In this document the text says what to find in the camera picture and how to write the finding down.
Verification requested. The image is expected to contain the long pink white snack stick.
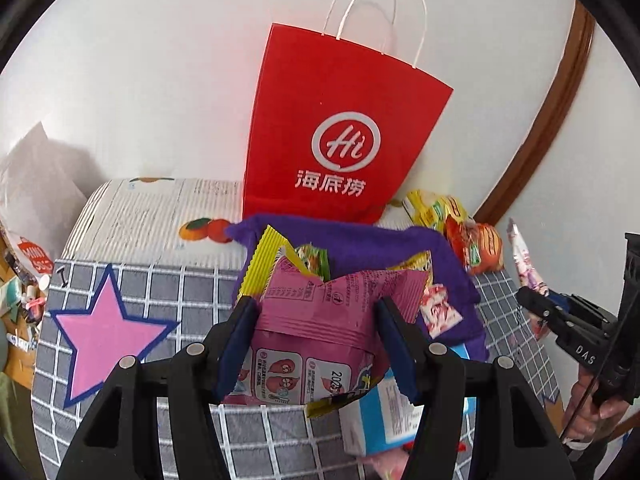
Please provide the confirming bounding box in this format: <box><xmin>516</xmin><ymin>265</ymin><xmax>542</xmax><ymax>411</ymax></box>
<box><xmin>506</xmin><ymin>218</ymin><xmax>549</xmax><ymax>340</ymax></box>

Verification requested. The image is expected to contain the lychee candy white packet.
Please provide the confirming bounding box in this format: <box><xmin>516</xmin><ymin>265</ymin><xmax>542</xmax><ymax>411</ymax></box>
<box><xmin>420</xmin><ymin>284</ymin><xmax>463</xmax><ymax>338</ymax></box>

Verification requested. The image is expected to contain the magenta snack packet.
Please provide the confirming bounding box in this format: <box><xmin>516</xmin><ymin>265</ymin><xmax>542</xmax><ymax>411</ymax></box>
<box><xmin>224</xmin><ymin>226</ymin><xmax>433</xmax><ymax>406</ymax></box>

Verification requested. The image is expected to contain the green triangular snack packet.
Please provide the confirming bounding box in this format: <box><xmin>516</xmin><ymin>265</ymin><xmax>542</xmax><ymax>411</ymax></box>
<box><xmin>295</xmin><ymin>244</ymin><xmax>331</xmax><ymax>282</ymax></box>

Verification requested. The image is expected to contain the pale pink peach packet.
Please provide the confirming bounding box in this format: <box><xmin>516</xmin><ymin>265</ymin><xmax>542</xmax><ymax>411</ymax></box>
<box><xmin>367</xmin><ymin>448</ymin><xmax>410</xmax><ymax>480</ymax></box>

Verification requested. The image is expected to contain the yellow triangular snack packet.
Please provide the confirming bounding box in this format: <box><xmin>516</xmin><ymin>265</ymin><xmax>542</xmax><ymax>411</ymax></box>
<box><xmin>390</xmin><ymin>250</ymin><xmax>433</xmax><ymax>288</ymax></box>

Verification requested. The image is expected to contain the right hand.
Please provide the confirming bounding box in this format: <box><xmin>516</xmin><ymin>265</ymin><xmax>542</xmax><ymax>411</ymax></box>
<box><xmin>562</xmin><ymin>367</ymin><xmax>630</xmax><ymax>441</ymax></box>

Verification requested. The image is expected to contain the blue tissue box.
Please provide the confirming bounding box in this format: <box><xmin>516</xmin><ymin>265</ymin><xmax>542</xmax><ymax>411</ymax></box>
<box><xmin>338</xmin><ymin>341</ymin><xmax>478</xmax><ymax>456</ymax></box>

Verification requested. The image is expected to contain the pink star sticker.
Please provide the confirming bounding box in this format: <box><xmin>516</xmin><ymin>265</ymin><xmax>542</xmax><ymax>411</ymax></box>
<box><xmin>49</xmin><ymin>264</ymin><xmax>179</xmax><ymax>408</ymax></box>

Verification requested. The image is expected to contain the checkered grey tablecloth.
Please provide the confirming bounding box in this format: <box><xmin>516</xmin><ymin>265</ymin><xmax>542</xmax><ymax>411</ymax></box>
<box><xmin>32</xmin><ymin>259</ymin><xmax>562</xmax><ymax>479</ymax></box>

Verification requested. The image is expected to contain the orange chips bag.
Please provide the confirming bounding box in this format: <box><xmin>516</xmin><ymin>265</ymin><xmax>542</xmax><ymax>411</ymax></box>
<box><xmin>444</xmin><ymin>216</ymin><xmax>504</xmax><ymax>275</ymax></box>

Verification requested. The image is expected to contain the white printed cloth with oranges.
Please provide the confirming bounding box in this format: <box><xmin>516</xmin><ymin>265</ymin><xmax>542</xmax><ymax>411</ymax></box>
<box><xmin>56</xmin><ymin>178</ymin><xmax>410</xmax><ymax>270</ymax></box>

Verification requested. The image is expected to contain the purple towel tray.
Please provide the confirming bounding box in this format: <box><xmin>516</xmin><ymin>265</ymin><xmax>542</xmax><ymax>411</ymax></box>
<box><xmin>224</xmin><ymin>214</ymin><xmax>489</xmax><ymax>361</ymax></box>

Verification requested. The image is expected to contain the yellow chips bag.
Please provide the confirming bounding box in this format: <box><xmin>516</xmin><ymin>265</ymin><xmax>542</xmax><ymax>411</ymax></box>
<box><xmin>401</xmin><ymin>190</ymin><xmax>469</xmax><ymax>234</ymax></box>

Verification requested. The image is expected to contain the white plastic shopping bag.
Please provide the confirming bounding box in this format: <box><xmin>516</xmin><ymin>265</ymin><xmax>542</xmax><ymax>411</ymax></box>
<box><xmin>1</xmin><ymin>125</ymin><xmax>87</xmax><ymax>278</ymax></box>

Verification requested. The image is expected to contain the red paper shopping bag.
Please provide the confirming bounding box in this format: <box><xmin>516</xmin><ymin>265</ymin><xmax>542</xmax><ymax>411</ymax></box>
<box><xmin>242</xmin><ymin>23</ymin><xmax>452</xmax><ymax>223</ymax></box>

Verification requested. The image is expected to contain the brown wooden door frame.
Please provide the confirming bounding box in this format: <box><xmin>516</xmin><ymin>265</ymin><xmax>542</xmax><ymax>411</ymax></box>
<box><xmin>474</xmin><ymin>1</ymin><xmax>596</xmax><ymax>226</ymax></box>

